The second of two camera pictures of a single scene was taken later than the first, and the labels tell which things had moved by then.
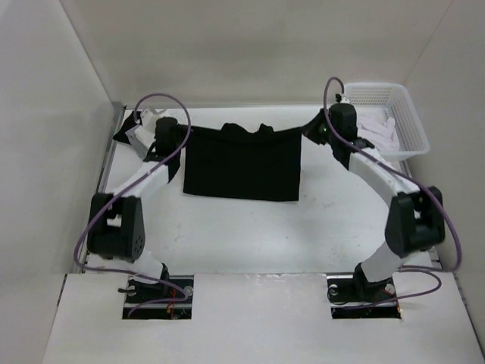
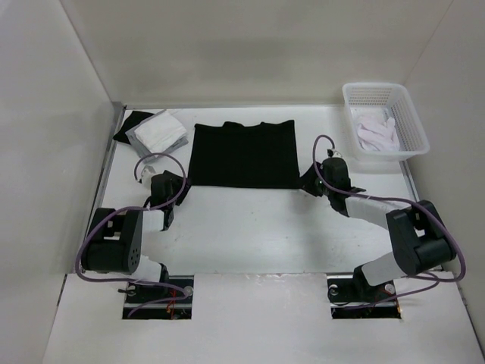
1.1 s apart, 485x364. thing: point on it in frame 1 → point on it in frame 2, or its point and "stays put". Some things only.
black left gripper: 184,130 → 178,183
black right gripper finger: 319,130 → 309,182
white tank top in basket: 380,134 stays put
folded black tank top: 129,124 stays put
